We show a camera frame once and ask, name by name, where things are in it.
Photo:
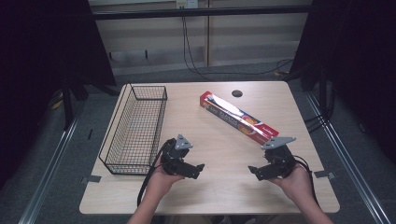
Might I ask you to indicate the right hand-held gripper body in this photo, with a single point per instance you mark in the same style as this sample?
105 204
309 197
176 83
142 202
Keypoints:
279 158

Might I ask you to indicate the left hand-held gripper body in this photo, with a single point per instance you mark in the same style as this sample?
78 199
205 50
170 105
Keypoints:
173 160

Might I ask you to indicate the person's left hand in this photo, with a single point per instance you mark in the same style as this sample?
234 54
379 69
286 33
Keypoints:
162 182

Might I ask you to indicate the person's right hand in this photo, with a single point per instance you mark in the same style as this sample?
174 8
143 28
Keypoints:
295 183

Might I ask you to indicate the grey tape piece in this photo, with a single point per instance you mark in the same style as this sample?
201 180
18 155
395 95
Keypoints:
323 174
91 179

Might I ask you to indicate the red long foil box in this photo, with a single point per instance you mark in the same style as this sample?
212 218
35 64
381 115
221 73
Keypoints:
238 116

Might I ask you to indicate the black metal stand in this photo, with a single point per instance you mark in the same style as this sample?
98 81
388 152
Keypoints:
67 105

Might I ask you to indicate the dark curtain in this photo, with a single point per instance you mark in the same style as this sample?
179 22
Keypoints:
358 62
46 43

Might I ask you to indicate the black horizontal metal bar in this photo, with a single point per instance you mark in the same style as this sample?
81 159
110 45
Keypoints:
199 13

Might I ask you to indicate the metal floor rail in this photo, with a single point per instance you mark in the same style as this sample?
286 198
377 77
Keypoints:
46 177
348 158

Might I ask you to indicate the white wall socket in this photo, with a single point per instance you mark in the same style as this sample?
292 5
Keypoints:
186 3

